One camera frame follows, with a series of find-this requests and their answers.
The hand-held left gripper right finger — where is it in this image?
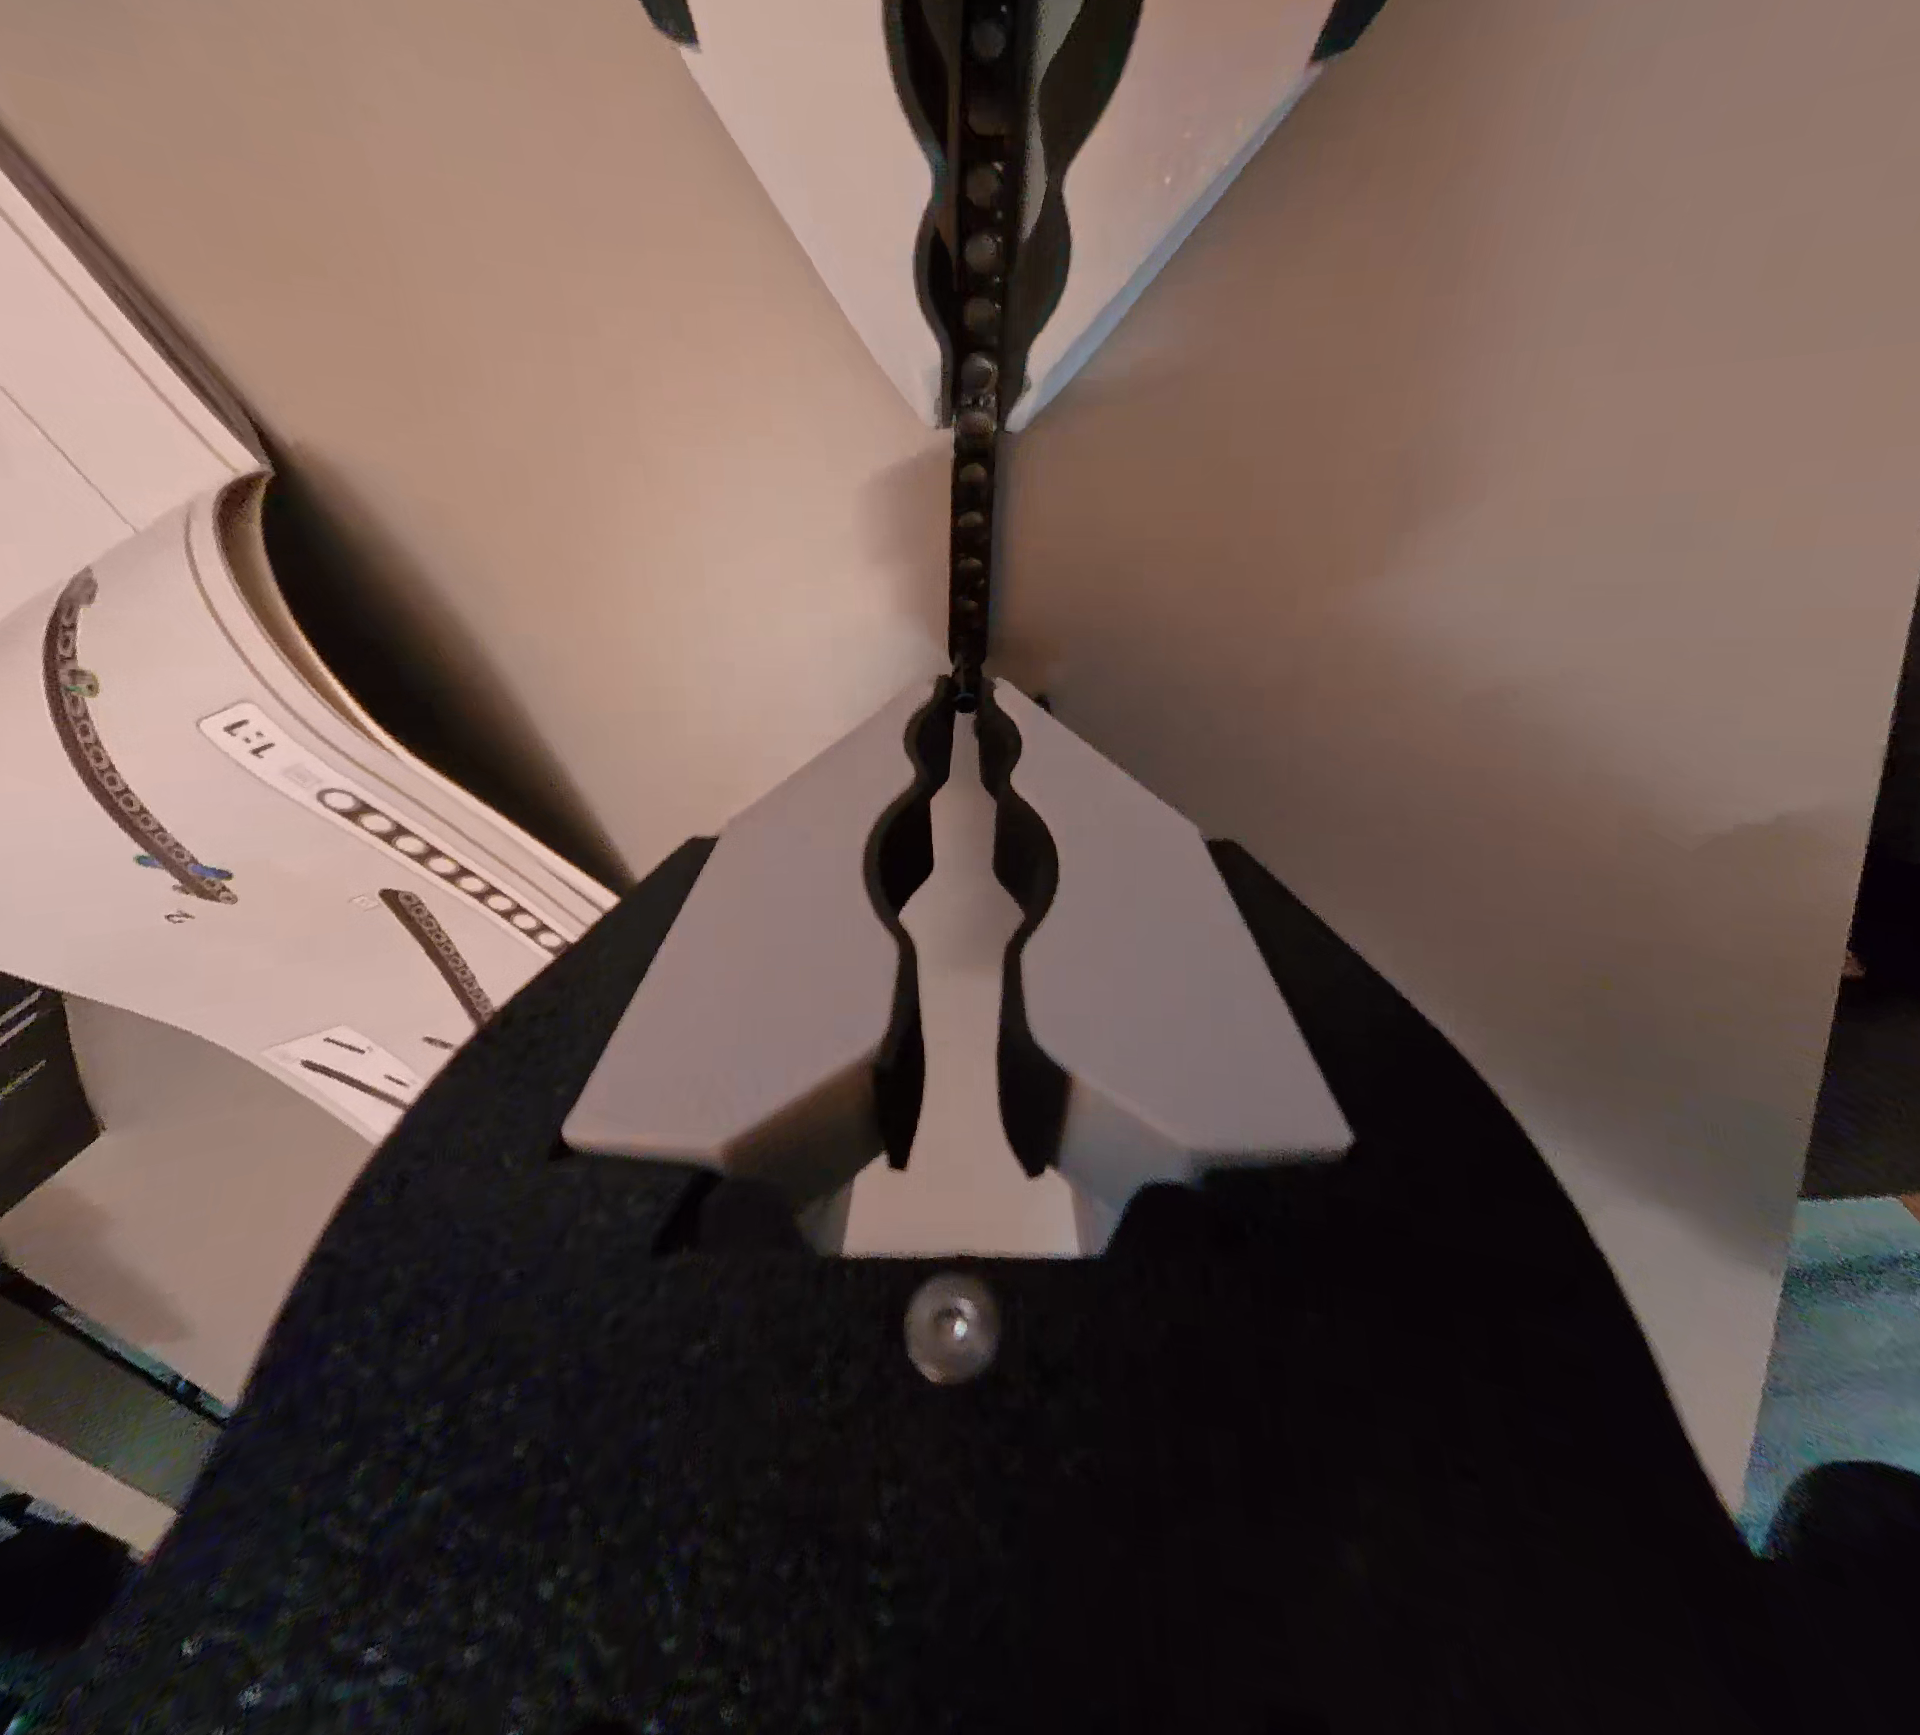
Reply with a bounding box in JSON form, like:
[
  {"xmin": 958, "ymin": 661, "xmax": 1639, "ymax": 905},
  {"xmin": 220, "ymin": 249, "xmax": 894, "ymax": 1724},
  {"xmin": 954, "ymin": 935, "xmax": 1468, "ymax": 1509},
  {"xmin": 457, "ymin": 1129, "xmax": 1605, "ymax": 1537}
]
[{"xmin": 971, "ymin": 673, "xmax": 1355, "ymax": 1193}]

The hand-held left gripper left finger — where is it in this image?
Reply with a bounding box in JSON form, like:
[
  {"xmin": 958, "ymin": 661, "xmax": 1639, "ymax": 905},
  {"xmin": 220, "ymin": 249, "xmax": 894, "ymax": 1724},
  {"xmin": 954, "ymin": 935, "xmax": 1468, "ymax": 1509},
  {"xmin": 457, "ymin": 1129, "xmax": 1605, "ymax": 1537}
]
[{"xmin": 558, "ymin": 673, "xmax": 969, "ymax": 1179}]

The long black holed toy beam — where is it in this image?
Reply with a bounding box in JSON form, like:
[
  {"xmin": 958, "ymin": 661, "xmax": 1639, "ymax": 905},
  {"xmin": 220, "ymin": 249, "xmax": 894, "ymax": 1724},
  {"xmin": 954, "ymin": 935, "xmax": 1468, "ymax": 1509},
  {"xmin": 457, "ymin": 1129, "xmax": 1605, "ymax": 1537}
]
[{"xmin": 921, "ymin": 0, "xmax": 1038, "ymax": 717}]

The grey desk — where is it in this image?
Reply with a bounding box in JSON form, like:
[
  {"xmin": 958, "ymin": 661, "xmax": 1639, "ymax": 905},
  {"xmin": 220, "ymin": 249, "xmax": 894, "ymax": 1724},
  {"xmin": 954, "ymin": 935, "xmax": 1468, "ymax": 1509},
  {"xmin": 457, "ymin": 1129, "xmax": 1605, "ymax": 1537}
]
[{"xmin": 0, "ymin": 0, "xmax": 1920, "ymax": 1540}]

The white instruction booklet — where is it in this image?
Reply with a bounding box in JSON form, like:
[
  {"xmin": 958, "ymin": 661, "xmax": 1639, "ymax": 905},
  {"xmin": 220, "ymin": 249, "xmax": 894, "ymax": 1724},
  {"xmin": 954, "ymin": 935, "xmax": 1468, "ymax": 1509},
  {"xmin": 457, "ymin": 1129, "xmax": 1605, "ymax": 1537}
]
[{"xmin": 0, "ymin": 167, "xmax": 619, "ymax": 1151}]

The black toy set box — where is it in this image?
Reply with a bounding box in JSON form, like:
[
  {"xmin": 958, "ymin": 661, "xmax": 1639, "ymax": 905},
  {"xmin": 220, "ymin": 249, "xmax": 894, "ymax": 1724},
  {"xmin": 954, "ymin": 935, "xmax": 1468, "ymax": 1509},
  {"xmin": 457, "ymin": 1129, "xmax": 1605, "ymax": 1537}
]
[{"xmin": 0, "ymin": 981, "xmax": 102, "ymax": 1215}]

